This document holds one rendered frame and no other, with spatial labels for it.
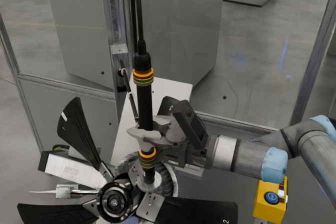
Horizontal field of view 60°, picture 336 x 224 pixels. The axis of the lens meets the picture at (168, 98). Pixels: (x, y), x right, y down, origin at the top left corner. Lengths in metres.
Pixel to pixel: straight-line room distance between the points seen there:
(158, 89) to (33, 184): 1.80
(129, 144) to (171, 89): 0.28
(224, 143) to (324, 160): 0.19
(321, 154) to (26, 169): 2.54
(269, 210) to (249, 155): 0.54
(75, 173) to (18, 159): 1.86
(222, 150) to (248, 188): 1.22
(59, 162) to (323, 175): 0.91
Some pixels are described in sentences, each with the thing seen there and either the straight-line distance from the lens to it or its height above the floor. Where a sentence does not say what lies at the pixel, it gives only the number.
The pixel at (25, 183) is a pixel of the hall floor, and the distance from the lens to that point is 2.77.
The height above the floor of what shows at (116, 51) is 1.42.
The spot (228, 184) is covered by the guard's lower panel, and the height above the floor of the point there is 0.53.
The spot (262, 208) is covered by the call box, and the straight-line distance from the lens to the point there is 1.16.
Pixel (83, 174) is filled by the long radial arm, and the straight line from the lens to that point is 1.16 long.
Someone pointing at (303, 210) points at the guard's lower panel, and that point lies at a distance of 1.94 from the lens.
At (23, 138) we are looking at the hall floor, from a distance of 3.20.
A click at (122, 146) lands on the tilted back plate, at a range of 1.20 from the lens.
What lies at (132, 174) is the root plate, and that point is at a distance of 0.96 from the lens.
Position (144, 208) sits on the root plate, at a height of 1.19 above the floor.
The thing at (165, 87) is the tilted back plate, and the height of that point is 1.34.
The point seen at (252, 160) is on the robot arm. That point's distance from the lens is 0.65.
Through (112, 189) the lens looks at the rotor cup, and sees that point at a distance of 0.93.
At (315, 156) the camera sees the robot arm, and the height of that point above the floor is 1.55.
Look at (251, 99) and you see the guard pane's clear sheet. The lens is 1.45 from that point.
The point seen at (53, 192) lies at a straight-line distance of 1.19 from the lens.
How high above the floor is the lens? 1.97
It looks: 35 degrees down
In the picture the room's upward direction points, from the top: straight up
